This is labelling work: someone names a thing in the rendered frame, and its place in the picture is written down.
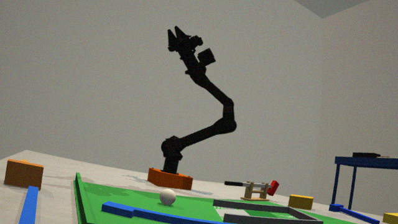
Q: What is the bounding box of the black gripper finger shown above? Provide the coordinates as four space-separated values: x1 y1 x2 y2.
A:
175 26 191 43
167 29 177 46

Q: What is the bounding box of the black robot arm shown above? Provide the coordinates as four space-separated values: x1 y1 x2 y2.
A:
161 48 236 175

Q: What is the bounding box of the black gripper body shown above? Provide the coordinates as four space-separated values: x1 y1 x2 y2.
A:
168 36 196 62

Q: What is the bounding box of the green mat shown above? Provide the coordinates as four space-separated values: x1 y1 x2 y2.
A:
83 182 357 224

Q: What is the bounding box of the white golf ball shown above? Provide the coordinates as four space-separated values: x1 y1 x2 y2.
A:
159 189 176 205

